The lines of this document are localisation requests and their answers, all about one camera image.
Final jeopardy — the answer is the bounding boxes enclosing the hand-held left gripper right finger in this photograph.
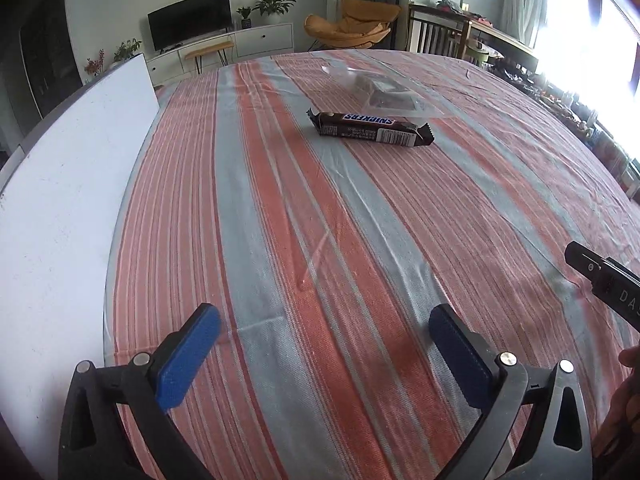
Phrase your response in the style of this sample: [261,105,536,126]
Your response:
[428,303,593,480]

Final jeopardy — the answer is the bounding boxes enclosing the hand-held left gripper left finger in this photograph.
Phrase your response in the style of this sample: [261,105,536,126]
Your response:
[57,303,222,480]

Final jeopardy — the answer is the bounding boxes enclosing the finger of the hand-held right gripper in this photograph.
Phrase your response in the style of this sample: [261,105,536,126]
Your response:
[565,241,640,333]

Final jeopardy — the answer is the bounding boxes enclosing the brown chocolate bar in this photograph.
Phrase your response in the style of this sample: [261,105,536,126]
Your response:
[306,109,434,148]

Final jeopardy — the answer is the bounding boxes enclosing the clear bag with brown snack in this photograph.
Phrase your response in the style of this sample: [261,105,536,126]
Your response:
[322,62,451,120]

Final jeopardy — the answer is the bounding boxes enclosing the person's right hand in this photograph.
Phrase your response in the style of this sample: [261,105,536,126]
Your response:
[592,345,640,461]

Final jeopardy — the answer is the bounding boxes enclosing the striped red grey bedsheet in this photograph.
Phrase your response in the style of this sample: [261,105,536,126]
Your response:
[102,50,640,480]

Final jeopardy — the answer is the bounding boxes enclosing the pile of assorted small things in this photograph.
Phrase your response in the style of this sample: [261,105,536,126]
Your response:
[495,57,640,196]

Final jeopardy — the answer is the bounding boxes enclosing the white board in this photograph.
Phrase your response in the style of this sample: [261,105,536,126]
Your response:
[0,52,161,461]

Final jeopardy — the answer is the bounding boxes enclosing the bright window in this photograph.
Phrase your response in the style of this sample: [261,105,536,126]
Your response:
[535,0,640,161]

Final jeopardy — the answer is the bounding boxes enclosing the wooden desk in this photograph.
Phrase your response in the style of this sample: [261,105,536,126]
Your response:
[467,17,540,73]

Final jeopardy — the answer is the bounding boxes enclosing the red flowers in vase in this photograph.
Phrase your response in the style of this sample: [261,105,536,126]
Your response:
[84,49,106,79]

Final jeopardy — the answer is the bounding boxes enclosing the wooden stool with metal legs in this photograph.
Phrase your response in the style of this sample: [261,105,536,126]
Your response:
[184,40,236,75]

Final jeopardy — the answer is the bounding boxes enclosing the white curtain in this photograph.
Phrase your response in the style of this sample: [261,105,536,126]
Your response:
[500,0,551,46]

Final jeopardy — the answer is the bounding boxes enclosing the green plant in white vase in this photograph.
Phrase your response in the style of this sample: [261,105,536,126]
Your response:
[112,38,142,64]

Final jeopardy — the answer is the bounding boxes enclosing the dark wooden chair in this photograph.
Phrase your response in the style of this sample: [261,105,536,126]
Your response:
[406,3,471,59]

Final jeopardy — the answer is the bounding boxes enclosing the pile of colourful clothes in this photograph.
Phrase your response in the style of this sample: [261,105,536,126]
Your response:
[435,0,488,23]

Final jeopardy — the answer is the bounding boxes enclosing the white television cabinet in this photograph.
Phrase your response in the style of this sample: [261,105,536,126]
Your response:
[146,22,294,86]

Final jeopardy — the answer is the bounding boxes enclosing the dark cabinet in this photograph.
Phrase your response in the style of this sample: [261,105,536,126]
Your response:
[20,5,83,121]

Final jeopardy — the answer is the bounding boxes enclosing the black television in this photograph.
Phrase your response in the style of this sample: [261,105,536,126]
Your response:
[147,0,233,52]

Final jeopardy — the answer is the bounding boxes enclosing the orange lounge chair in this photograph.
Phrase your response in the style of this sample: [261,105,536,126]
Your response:
[304,0,402,52]

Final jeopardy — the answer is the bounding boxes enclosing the large green potted plant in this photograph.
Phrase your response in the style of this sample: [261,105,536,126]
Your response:
[251,0,297,25]

